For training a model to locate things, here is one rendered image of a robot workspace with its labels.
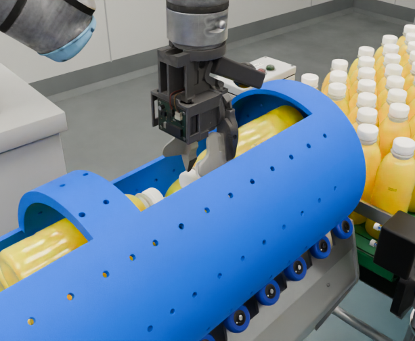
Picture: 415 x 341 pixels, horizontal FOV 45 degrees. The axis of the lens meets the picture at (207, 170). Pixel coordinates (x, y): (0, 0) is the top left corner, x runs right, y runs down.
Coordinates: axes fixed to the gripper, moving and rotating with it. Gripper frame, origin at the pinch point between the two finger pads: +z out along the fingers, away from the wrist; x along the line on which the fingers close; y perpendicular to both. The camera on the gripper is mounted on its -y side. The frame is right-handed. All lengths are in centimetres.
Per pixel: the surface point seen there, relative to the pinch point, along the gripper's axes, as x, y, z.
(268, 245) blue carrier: 14.1, 2.7, 4.2
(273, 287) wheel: 10.9, -4.6, 19.5
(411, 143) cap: 14.7, -38.0, 4.6
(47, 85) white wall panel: -268, -115, 104
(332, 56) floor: -169, -329, 110
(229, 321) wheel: 10.6, 5.6, 19.4
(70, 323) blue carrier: 11.2, 30.5, -1.2
